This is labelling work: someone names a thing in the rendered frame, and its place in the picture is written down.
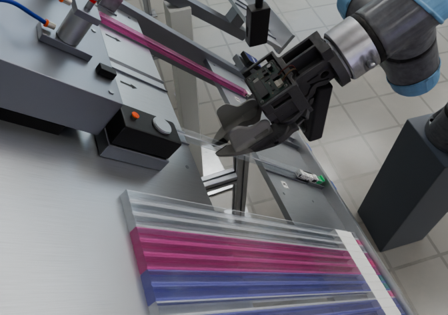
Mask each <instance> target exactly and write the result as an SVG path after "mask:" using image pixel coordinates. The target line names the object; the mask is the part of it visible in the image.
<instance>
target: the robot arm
mask: <svg viewBox="0 0 448 315"><path fill-rule="evenodd" d="M337 9H338V12H339V13H340V15H341V17H342V18H343V20H342V21H341V22H340V23H338V24H337V25H336V26H334V27H333V28H331V29H330V30H328V31H327V32H326V33H324V36H323V38H324V39H323V38H321V36H320V34H319V33H318V32H317V31H315V32H314V33H312V34H311V35H310V36H308V37H307V38H305V39H304V40H302V41H301V42H300V43H298V44H297V45H296V46H294V47H293V48H292V49H290V50H288V52H286V53H284V54H283V55H281V56H280V57H277V56H276V54H275V53H274V52H273V51H271V52H270V53H268V54H267V55H265V56H264V57H263V58H261V59H260V60H258V61H257V62H256V63H254V64H253V65H251V66H250V67H249V68H248V69H246V70H244V71H243V72H242V73H241V74H242V75H243V76H244V77H245V82H246V84H247V86H248V87H249V90H250V91H251V93H252V94H251V95H250V96H249V97H248V98H247V100H246V101H245V102H243V103H241V104H240V105H230V104H227V103H226V104H223V105H221V106H220V107H219V108H218V109H217V116H218V117H219V120H220V122H221V124H222V127H221V128H220V129H219V130H218V131H217V133H216V135H215V137H214V139H215V140H218V141H221V142H224V143H228V141H230V142H231V144H230V145H225V146H224V147H223V148H222V149H220V150H219V151H217V152H216V153H215V154H216V155H217V156H218V157H233V156H238V155H245V154H248V153H252V152H258V151H262V150H265V149H269V148H272V147H275V146H277V145H280V144H281V143H283V142H284V141H286V140H287V139H288V138H289V137H290V136H291V135H292V134H293V133H294V132H296V131H298V130H299V128H300V129H301V131H302V132H303V134H304V135H305V137H306V138H307V140H308V141H309V142H311V141H315V140H317V139H320V138H321V137H322V136H323V130H324V126H325V121H326V117H327V111H328V108H329V101H330V98H331V92H332V89H333V85H332V84H331V83H330V82H329V81H331V80H332V79H335V80H336V81H337V82H338V83H339V84H340V85H341V86H342V87H343V86H345V85H346V84H347V83H349V82H351V79H355V80H356V79H358V78H359V77H360V76H362V75H364V74H365V73H366V72H368V71H370V70H371V69H373V68H374V67H376V66H377V65H378V64H379V65H380V66H381V67H382V69H383V70H384V72H385V73H386V79H387V82H388V83H389V84H390V85H391V88H392V89H393V90H394V91H395V92H396V93H398V94H400V95H403V96H406V97H416V96H419V95H423V94H425V93H428V91H430V90H431V89H432V88H433V87H434V86H435V85H436V84H437V82H438V80H439V78H440V67H441V58H440V56H439V51H438V46H437V36H436V35H437V29H436V26H438V25H439V24H440V25H442V24H443V23H444V21H445V20H446V19H448V0H337ZM265 59H266V60H267V62H268V63H266V64H265V65H263V66H262V67H261V68H260V69H258V70H257V71H255V72H254V73H253V74H252V73H251V72H250V70H252V69H253V68H255V67H256V66H257V65H259V64H260V63H262V62H263V61H264V60H265ZM262 111H263V113H264V115H265V116H266V117H267V118H268V119H269V120H270V122H271V124H272V125H270V122H269V121H268V120H267V119H263V120H261V113H262ZM260 120H261V121H260ZM249 125H252V126H250V127H248V126H249ZM425 134H426V136H427V138H428V139H429V141H430V142H431V143H432V144H433V145H434V146H435V147H437V148H438V149H439V150H441V151H443V152H444V153H447V154H448V101H447V103H446V105H445V106H444V107H442V108H441V109H439V110H438V111H437V112H435V113H434V114H432V115H431V116H430V117H429V120H428V121H427V123H426V125H425Z"/></svg>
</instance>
